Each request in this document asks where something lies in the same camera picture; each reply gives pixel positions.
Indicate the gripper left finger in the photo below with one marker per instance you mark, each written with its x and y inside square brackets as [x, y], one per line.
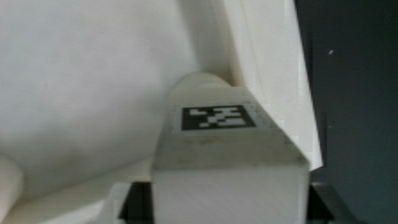
[136, 206]

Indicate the white square tabletop tray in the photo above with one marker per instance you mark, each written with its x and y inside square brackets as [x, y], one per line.
[94, 56]

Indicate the white table leg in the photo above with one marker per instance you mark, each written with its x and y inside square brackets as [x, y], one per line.
[229, 169]

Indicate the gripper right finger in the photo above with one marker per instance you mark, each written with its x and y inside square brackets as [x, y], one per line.
[327, 209]

